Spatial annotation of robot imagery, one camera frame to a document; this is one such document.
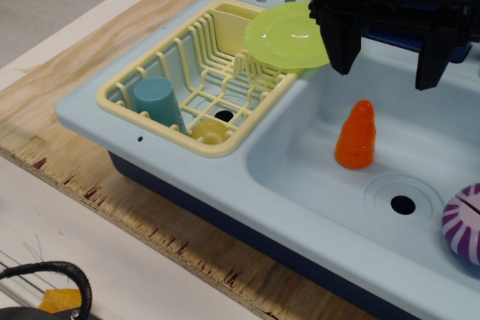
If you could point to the light blue toy sink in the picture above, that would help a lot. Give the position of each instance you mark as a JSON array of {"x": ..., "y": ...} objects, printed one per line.
[{"x": 372, "y": 234}]

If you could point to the lime green plastic plate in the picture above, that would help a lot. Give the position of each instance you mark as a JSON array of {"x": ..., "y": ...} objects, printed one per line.
[{"x": 286, "y": 37}]

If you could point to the purple white striped toy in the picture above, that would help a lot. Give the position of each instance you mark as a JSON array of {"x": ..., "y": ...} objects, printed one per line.
[{"x": 460, "y": 224}]

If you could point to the small yellow plastic cup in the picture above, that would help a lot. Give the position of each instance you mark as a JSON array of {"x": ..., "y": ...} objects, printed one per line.
[{"x": 210, "y": 132}]

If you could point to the cream plastic dish rack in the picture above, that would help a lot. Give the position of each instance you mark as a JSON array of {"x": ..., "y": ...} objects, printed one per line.
[{"x": 210, "y": 69}]

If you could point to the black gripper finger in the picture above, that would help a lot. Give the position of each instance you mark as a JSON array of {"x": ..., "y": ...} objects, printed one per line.
[
  {"x": 439, "y": 49},
  {"x": 341, "y": 36}
]

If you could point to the plywood board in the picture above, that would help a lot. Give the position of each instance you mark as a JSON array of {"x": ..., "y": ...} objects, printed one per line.
[{"x": 146, "y": 257}]

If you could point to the dark blue faucet housing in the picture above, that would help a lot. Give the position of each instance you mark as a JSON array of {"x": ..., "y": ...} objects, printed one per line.
[{"x": 412, "y": 42}]

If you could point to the orange toy carrot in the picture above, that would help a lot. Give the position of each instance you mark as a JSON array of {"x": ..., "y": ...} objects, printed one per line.
[{"x": 356, "y": 144}]

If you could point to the teal plastic cup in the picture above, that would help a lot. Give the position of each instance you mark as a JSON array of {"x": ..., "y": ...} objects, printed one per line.
[{"x": 155, "y": 95}]

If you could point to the yellow tape piece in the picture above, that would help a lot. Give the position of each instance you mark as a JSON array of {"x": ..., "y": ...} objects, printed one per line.
[{"x": 58, "y": 300}]

